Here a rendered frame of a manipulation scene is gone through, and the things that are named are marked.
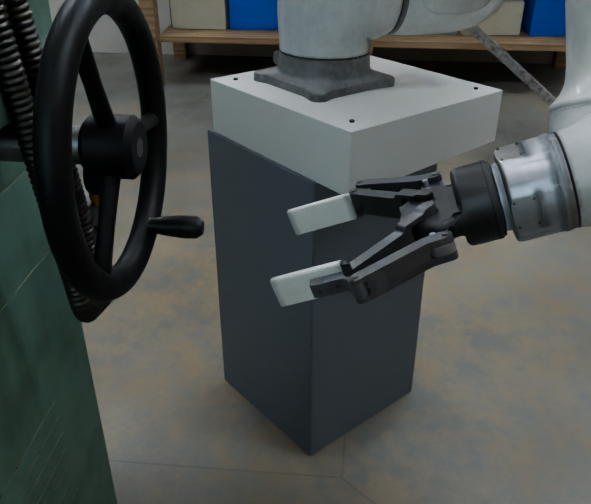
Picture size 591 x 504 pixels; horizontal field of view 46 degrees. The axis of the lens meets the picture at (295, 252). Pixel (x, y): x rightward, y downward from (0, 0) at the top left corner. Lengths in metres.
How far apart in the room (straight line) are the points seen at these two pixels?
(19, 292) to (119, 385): 0.76
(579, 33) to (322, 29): 0.46
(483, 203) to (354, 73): 0.58
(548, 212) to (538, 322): 1.25
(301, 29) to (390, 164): 0.26
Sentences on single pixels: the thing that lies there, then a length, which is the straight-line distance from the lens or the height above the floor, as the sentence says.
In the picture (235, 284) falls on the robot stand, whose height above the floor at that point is 0.29.
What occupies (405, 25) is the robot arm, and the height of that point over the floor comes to 0.79.
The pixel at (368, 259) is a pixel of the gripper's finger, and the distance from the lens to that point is 0.61.
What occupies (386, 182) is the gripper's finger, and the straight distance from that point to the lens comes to 0.73.
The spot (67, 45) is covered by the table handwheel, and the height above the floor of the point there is 0.92.
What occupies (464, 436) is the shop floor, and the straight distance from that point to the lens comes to 1.51.
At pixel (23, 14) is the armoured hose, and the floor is 0.93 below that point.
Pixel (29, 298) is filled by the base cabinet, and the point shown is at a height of 0.56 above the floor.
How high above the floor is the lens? 1.06
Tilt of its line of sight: 31 degrees down
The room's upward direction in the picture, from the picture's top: straight up
